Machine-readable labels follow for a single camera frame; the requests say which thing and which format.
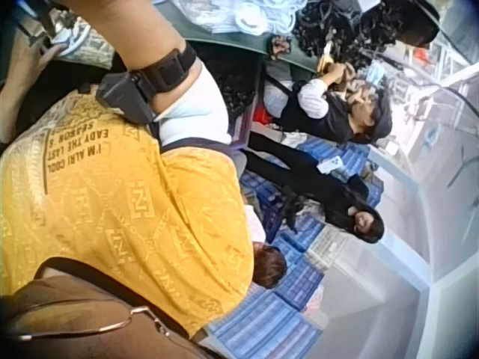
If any person's right hand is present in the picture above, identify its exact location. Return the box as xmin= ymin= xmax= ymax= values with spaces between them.
xmin=61 ymin=0 xmax=190 ymax=74

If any person's left hand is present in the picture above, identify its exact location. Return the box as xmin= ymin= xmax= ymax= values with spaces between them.
xmin=0 ymin=43 xmax=67 ymax=102

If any white grey sneaker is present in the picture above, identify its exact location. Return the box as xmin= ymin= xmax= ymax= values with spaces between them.
xmin=50 ymin=20 xmax=93 ymax=58

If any black metal tool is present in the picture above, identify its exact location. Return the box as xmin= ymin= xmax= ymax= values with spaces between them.
xmin=13 ymin=0 xmax=65 ymax=43

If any black wrist band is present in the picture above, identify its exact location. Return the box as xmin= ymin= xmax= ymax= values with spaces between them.
xmin=95 ymin=39 xmax=199 ymax=126

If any green work table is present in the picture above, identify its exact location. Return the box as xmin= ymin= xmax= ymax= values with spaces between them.
xmin=153 ymin=0 xmax=330 ymax=74

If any heap of white parts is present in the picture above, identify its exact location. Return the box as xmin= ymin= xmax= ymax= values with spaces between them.
xmin=174 ymin=0 xmax=302 ymax=37

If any red crate of black parts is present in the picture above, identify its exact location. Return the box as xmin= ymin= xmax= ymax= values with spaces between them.
xmin=194 ymin=43 xmax=274 ymax=145

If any heap of black parts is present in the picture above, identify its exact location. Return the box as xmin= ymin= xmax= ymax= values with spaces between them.
xmin=267 ymin=0 xmax=441 ymax=70

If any white card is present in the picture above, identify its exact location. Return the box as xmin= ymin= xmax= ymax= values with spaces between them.
xmin=317 ymin=155 xmax=344 ymax=174

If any white plastic crate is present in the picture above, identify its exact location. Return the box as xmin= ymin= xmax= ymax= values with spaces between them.
xmin=305 ymin=226 xmax=351 ymax=270

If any stack of blue crates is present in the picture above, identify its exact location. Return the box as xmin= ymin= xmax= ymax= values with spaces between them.
xmin=204 ymin=137 xmax=387 ymax=359

